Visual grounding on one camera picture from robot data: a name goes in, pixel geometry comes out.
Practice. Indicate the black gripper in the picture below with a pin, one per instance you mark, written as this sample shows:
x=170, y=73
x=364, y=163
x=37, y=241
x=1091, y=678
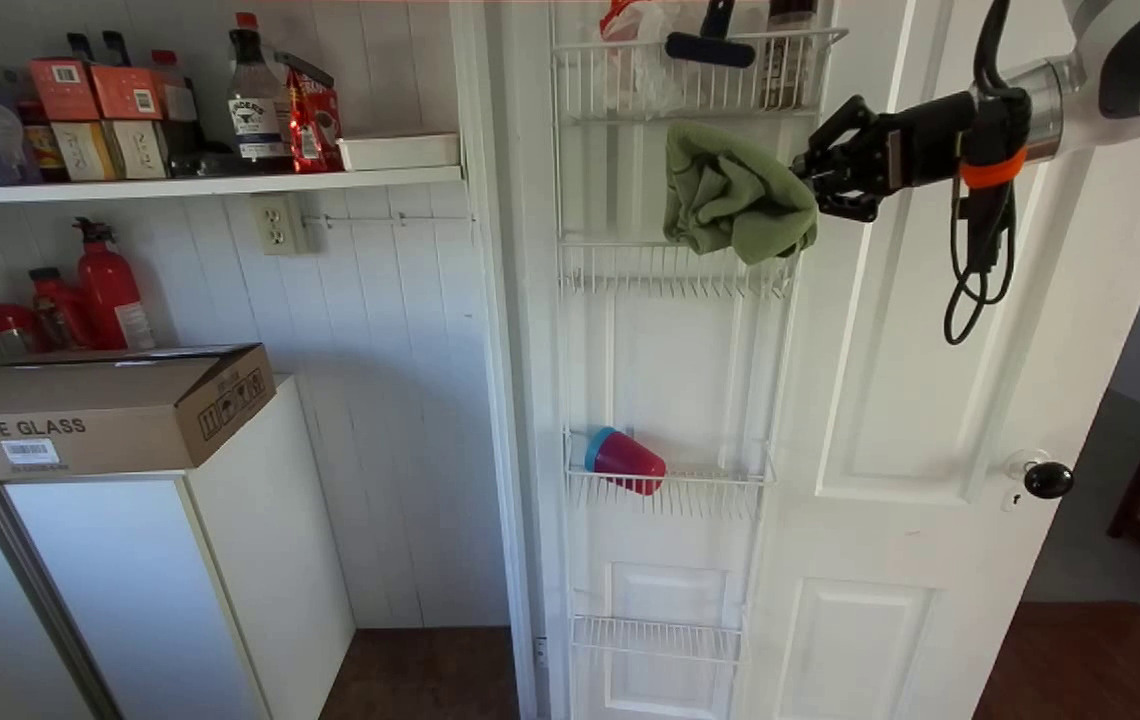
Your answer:
x=929, y=141

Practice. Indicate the green towel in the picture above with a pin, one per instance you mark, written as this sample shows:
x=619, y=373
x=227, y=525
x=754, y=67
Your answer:
x=734, y=203

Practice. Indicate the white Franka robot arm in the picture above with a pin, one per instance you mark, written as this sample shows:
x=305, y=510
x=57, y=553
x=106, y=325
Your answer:
x=1130, y=62

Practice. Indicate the red and white package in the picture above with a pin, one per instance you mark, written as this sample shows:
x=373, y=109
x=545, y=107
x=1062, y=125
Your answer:
x=619, y=19

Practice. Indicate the pink plastic cup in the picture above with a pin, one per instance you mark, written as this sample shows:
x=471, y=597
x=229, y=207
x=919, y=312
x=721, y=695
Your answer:
x=627, y=461

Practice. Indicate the black door knob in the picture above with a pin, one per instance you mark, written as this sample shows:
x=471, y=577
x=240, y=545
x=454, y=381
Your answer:
x=1051, y=477

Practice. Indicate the blue plastic cup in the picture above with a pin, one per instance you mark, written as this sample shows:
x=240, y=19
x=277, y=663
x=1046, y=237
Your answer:
x=584, y=450

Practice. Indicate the white panel door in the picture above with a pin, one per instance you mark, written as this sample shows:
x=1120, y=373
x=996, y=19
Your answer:
x=863, y=600

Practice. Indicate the flat white box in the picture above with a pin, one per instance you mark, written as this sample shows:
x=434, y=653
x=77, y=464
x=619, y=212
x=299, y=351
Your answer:
x=396, y=149

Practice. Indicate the red snack bag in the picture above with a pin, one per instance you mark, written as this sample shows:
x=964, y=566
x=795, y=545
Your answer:
x=312, y=121

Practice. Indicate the red capped labelled bottle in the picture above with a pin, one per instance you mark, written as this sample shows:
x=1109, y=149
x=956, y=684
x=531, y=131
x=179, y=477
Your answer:
x=256, y=107

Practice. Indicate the dark sauce bottle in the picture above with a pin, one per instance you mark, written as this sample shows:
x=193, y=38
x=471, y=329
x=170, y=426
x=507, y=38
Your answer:
x=181, y=121

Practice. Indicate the orange and beige box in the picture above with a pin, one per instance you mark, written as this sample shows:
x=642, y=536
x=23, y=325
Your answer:
x=128, y=121
x=65, y=121

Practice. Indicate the red spray bottle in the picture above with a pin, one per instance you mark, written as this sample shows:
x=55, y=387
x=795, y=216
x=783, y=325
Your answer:
x=109, y=294

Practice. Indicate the white cabinet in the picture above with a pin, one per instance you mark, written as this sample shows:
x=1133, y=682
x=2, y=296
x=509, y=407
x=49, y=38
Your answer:
x=193, y=600

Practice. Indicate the small red canister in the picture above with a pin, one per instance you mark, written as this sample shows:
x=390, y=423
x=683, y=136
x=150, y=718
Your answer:
x=57, y=312

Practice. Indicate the cardboard wine glass box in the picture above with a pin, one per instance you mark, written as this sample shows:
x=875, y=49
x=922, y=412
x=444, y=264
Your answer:
x=77, y=423

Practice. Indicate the grey bag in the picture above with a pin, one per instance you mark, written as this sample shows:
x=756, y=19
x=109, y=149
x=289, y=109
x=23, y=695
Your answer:
x=2, y=135

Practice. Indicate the white wall outlet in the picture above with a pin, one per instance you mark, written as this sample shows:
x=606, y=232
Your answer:
x=281, y=226

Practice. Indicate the white wall shelf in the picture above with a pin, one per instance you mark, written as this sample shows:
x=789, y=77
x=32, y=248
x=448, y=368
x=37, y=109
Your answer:
x=193, y=187

